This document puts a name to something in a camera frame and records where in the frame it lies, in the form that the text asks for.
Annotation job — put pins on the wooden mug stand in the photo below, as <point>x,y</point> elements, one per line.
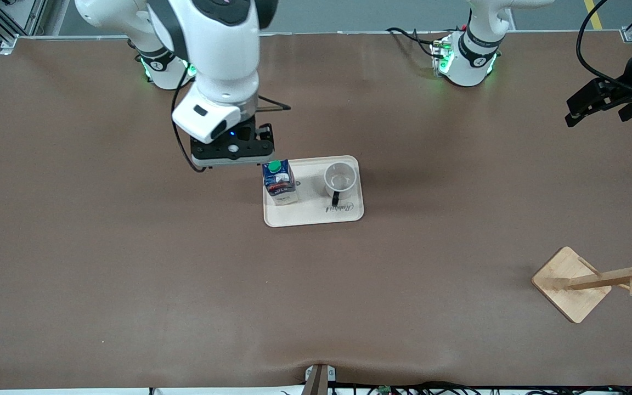
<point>568,285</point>

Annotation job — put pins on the blue milk carton green cap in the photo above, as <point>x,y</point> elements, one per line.
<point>280,186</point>

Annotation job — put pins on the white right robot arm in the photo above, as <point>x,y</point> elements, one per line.
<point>223,55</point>

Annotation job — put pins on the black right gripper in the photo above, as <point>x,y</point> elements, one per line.
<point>248,133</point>

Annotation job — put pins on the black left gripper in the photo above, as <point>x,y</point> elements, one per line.
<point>630,89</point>

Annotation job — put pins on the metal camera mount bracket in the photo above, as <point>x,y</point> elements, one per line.
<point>319,381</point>

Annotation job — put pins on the brown table mat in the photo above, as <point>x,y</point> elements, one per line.
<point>316,302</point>

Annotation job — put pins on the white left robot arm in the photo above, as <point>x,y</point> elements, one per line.
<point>467,66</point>

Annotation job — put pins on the beige plastic tray bear print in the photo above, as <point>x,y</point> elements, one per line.
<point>316,216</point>

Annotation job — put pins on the small green circuit board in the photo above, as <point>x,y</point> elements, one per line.
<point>385,390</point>

